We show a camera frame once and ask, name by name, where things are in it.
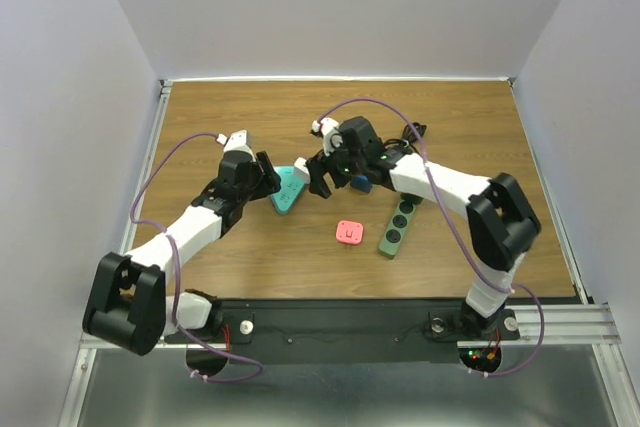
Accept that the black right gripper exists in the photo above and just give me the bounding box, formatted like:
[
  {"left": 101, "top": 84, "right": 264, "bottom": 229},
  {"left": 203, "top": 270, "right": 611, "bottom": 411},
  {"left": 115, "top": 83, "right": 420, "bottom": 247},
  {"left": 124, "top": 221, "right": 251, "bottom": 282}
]
[{"left": 305, "top": 133, "right": 365, "bottom": 199}]

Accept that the teal triangular power strip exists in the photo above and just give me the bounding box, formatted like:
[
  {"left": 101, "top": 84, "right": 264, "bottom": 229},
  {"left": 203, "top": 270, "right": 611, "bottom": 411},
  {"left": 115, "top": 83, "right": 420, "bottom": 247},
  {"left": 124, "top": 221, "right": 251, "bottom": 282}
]
[{"left": 270, "top": 166, "right": 307, "bottom": 215}]

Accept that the white USB charger plug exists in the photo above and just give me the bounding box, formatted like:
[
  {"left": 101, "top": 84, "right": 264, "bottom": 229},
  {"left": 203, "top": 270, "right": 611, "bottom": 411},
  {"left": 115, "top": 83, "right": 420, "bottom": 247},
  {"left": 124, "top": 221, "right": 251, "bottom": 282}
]
[{"left": 293, "top": 157, "right": 311, "bottom": 185}]

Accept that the blue cube socket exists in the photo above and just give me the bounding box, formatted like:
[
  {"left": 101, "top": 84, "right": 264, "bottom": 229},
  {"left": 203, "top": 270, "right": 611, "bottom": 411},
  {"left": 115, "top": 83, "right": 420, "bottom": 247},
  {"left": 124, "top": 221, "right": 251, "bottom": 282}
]
[{"left": 350, "top": 175, "right": 373, "bottom": 194}]

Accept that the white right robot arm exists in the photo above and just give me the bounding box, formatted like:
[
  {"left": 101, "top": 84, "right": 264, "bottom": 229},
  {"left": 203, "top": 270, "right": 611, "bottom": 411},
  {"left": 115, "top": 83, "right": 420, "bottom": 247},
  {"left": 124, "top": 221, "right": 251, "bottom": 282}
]
[{"left": 295, "top": 116, "right": 541, "bottom": 337}]

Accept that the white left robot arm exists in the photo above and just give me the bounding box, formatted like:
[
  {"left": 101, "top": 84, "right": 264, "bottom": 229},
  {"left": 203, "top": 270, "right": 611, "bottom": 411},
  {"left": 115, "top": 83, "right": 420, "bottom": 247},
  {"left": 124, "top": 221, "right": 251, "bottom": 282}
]
[{"left": 82, "top": 130, "right": 280, "bottom": 355}]

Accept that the pink square socket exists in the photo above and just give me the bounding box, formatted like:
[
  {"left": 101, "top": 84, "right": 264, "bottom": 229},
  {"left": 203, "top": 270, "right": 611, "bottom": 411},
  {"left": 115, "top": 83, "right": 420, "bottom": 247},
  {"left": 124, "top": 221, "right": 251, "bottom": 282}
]
[{"left": 335, "top": 220, "right": 364, "bottom": 245}]

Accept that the green power strip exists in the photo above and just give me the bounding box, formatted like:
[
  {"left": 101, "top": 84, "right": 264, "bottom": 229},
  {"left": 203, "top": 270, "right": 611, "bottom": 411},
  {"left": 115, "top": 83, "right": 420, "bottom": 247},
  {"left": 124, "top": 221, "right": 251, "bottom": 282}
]
[{"left": 378, "top": 193, "right": 423, "bottom": 259}]

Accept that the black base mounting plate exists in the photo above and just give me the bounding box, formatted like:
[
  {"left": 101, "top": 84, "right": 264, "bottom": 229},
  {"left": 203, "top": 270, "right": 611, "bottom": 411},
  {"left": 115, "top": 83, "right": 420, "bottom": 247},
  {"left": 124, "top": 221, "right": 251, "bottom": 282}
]
[{"left": 164, "top": 298, "right": 522, "bottom": 366}]

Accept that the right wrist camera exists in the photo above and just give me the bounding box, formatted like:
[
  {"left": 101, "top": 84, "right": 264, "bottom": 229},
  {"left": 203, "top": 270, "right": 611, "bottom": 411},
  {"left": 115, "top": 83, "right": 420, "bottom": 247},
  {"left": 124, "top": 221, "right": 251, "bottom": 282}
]
[{"left": 311, "top": 117, "right": 343, "bottom": 156}]

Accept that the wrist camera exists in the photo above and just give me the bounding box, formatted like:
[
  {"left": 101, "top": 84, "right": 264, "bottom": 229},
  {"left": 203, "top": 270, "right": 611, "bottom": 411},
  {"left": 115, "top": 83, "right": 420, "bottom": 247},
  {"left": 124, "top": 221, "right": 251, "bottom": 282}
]
[
  {"left": 223, "top": 130, "right": 252, "bottom": 155},
  {"left": 311, "top": 117, "right": 343, "bottom": 156}
]

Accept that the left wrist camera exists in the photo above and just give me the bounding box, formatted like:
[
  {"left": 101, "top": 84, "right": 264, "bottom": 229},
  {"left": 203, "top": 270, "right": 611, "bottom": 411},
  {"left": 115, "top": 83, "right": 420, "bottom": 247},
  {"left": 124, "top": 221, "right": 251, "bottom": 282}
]
[{"left": 223, "top": 130, "right": 252, "bottom": 155}]

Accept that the black power strip cable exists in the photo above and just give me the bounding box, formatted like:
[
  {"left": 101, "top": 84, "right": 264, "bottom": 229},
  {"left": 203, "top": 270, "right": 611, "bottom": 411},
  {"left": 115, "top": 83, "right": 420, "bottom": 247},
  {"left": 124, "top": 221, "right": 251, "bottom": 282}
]
[{"left": 384, "top": 121, "right": 430, "bottom": 148}]

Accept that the aluminium table edge rail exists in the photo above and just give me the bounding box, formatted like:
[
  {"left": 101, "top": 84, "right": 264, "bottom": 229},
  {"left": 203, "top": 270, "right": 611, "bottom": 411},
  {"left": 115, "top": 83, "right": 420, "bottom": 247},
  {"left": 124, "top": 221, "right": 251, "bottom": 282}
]
[{"left": 117, "top": 79, "right": 174, "bottom": 254}]

